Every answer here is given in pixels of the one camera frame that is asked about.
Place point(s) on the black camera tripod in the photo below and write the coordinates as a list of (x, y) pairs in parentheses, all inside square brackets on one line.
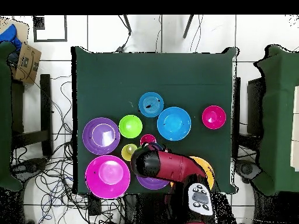
[(127, 24)]

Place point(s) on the black wooden stand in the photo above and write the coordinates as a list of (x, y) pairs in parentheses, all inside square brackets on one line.
[(45, 105), (255, 105)]

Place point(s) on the red cup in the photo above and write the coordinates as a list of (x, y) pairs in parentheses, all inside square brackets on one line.
[(147, 138)]

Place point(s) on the blue bowl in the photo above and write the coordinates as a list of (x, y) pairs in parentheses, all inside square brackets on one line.
[(174, 123)]

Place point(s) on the large yellow bowl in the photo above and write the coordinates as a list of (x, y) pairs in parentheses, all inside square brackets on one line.
[(206, 168)]

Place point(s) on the green cloth side table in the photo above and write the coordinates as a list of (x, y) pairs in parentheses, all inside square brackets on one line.
[(280, 93), (4, 116)]

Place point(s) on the large pink bowl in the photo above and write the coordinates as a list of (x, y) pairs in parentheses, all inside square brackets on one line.
[(107, 176)]

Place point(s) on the yellow cup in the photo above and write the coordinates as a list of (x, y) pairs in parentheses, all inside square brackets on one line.
[(127, 152)]

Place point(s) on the grey pedestal leg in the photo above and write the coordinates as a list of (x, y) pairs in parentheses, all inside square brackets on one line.
[(30, 166), (247, 169)]

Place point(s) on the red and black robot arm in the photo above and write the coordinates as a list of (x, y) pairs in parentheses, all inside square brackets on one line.
[(175, 165)]

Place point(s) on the cardboard box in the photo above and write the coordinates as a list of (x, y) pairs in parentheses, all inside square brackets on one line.
[(28, 63)]

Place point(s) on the white box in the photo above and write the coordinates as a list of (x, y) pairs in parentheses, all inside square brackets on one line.
[(295, 140)]

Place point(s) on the small green bowl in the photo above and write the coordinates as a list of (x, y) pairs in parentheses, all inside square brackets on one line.
[(130, 126)]

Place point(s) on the dark green tablecloth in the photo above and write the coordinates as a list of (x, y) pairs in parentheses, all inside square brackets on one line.
[(140, 74)]

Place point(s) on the small red bowl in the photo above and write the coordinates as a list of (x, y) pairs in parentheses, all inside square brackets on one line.
[(214, 117)]

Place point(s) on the blue cloth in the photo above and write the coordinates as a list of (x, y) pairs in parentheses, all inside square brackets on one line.
[(10, 35)]

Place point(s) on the black power strip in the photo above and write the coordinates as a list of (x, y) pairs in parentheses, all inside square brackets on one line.
[(94, 205)]

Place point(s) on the purple bowl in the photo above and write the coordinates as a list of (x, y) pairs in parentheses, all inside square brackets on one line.
[(93, 144), (151, 183)]

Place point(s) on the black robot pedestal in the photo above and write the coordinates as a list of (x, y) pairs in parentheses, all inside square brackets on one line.
[(144, 210)]

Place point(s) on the translucent teal bowl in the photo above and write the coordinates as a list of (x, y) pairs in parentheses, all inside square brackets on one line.
[(151, 104)]

